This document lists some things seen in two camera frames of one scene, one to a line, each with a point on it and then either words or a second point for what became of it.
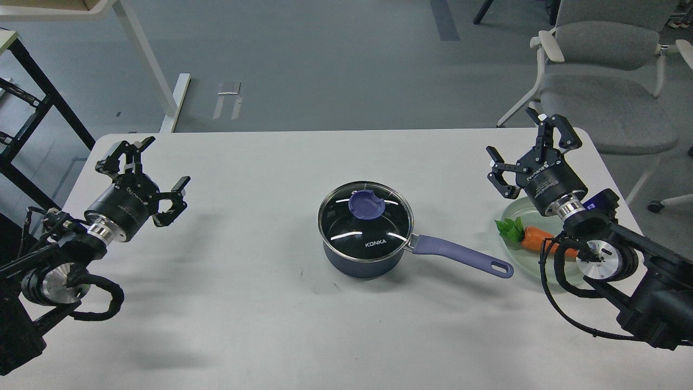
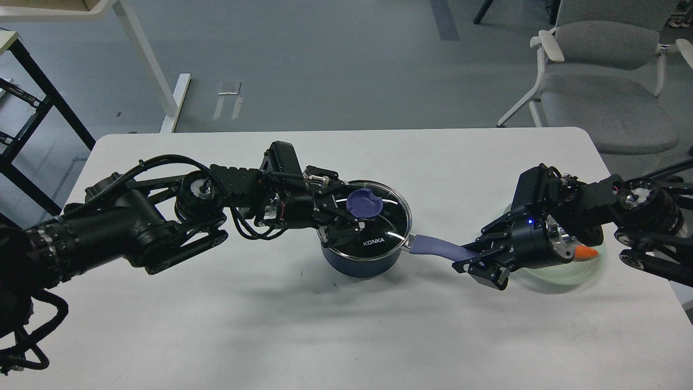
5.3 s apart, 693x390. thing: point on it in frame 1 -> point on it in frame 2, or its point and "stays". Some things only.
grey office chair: [600, 70] stays
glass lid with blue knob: [365, 221] stays
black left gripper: [127, 206] -> [300, 205]
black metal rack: [49, 97] stays
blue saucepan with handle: [367, 269] stays
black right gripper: [547, 182] -> [536, 240]
